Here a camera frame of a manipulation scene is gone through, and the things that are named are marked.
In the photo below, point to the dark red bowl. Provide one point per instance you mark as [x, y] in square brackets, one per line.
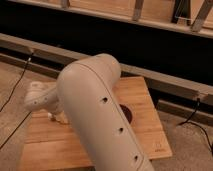
[127, 112]

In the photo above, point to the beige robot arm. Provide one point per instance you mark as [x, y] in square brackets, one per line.
[84, 93]

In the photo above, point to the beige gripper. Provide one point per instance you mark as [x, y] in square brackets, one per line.
[59, 114]

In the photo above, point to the wooden shelf rail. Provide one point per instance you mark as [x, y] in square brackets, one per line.
[161, 14]

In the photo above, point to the wooden cutting board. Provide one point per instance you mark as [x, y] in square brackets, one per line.
[50, 146]

